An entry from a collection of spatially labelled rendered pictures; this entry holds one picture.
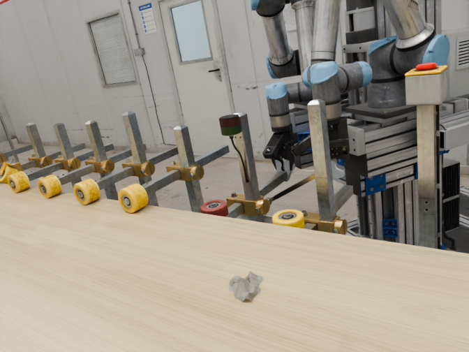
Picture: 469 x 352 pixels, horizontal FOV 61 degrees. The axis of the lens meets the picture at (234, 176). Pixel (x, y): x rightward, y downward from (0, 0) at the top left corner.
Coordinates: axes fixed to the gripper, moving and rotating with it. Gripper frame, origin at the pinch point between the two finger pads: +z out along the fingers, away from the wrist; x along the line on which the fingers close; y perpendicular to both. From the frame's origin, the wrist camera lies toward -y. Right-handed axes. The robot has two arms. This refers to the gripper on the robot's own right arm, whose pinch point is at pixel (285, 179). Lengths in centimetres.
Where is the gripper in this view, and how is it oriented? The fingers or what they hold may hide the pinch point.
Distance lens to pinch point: 151.2
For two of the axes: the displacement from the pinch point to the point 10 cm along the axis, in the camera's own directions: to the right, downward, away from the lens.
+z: 1.7, 9.3, 3.2
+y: 5.7, -3.6, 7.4
